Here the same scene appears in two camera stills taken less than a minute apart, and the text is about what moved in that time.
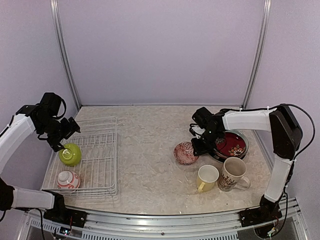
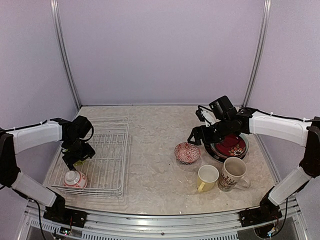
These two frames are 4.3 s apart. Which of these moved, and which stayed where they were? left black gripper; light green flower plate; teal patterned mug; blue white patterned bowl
Moved: left black gripper
Stayed: light green flower plate; teal patterned mug; blue white patterned bowl
